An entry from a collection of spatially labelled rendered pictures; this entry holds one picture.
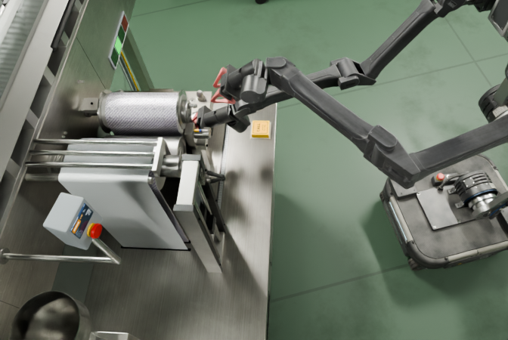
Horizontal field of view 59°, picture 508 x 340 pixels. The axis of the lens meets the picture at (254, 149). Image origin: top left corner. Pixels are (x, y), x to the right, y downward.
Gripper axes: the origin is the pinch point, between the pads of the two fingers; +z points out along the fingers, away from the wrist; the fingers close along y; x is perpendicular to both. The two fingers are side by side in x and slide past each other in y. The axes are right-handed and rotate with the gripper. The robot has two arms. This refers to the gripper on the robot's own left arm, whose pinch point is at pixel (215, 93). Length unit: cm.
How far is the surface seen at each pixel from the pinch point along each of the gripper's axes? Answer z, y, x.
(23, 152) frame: 27, -31, 39
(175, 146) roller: 15.6, -14.5, 0.8
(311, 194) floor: 59, 27, -125
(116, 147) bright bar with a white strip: 9.7, -27.1, 22.4
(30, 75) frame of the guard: -38, -50, 57
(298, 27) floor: 68, 166, -119
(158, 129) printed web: 20.6, -8.3, 5.1
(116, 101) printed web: 25.8, -2.8, 19.3
